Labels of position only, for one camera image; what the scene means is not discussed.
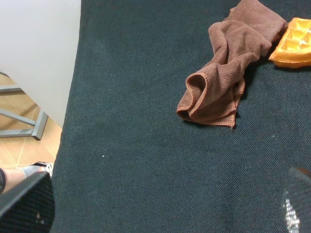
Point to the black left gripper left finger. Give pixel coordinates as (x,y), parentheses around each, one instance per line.
(29,206)

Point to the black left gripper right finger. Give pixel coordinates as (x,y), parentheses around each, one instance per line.
(296,201)

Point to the person's foot with sandal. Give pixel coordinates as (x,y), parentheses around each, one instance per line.
(11,177)

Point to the black fabric table cover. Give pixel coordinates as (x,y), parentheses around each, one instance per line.
(127,163)

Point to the brown microfiber cloth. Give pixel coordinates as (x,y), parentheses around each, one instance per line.
(214,92)

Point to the orange waffle slice toy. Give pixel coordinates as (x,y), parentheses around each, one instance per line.
(294,48)

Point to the grey metal table frame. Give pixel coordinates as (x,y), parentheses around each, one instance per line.
(14,123)

